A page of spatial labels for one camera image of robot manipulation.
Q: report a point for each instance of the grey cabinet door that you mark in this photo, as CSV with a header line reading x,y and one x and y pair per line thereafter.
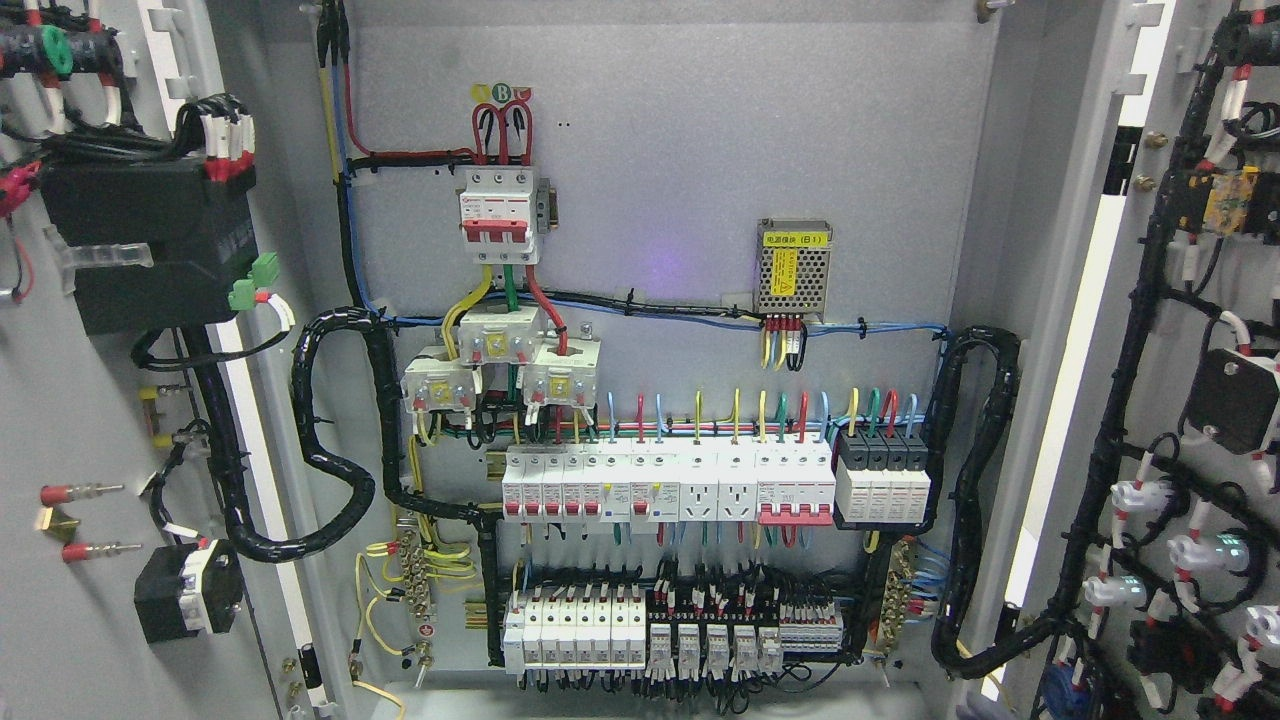
x,y
76,446
1146,432

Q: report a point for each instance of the white current transformers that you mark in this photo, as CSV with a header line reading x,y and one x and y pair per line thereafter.
x,y
499,350

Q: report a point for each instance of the white socket module row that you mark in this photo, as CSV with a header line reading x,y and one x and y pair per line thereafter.
x,y
718,483

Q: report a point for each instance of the perforated metal power supply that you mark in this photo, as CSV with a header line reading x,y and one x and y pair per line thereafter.
x,y
793,263

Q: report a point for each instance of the red main circuit breaker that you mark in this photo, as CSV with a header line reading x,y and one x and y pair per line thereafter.
x,y
499,215

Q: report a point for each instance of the black white surge protector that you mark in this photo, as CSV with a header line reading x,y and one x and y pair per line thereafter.
x,y
881,484

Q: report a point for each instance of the white lower breaker row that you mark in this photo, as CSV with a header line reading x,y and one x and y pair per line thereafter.
x,y
574,630

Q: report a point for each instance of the lower relay terminal row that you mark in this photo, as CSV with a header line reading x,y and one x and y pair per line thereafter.
x,y
716,629

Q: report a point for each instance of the brass left terminal bar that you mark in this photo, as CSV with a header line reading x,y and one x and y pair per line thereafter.
x,y
414,573

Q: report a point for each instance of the brass terminal bar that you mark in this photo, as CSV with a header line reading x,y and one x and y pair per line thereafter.
x,y
896,595
414,573

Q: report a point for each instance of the brass right terminal bar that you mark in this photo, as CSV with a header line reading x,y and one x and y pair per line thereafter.
x,y
896,595

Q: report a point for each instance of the black digital power meter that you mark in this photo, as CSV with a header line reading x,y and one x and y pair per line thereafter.
x,y
156,244

